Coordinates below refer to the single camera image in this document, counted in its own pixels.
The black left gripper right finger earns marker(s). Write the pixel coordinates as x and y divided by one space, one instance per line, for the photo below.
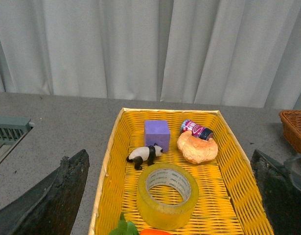
280 189

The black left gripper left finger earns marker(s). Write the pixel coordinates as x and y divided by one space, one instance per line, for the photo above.
51 206

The yellow packing tape roll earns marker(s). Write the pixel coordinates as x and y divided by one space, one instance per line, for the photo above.
166 196

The yellow woven basket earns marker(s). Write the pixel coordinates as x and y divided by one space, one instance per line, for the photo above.
229 201

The brown wicker basket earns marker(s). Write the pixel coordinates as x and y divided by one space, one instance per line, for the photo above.
291 122

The green toy leaf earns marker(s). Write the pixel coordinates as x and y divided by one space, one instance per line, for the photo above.
124 227

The grey-green slotted rack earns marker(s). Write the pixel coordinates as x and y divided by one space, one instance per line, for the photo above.
12 131

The toy croissant bread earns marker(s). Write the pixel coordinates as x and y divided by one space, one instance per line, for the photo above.
196 150

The orange toy vegetable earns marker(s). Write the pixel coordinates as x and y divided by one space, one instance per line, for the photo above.
154 232

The small pink labelled bottle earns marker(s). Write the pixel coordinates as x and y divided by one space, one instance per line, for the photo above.
197 130

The toy panda figure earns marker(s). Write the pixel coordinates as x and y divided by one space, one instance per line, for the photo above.
145 153

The purple foam cube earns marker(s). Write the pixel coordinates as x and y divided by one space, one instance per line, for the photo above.
157 132

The white curtain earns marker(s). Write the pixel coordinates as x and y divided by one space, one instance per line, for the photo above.
218 52

